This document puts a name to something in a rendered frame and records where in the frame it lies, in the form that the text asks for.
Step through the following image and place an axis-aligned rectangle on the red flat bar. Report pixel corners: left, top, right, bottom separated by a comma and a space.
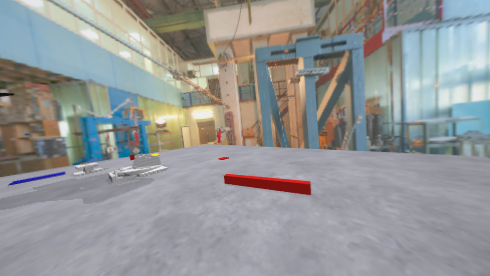
224, 174, 311, 195

